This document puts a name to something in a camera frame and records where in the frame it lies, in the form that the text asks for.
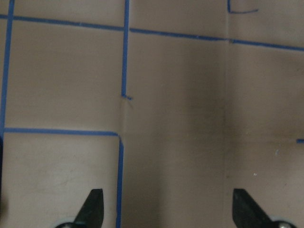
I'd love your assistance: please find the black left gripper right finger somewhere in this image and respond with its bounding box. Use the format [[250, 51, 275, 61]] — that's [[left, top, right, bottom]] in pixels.
[[232, 189, 296, 228]]

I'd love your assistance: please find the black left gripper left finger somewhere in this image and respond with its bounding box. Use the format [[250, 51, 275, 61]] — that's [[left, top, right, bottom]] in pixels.
[[56, 189, 104, 228]]

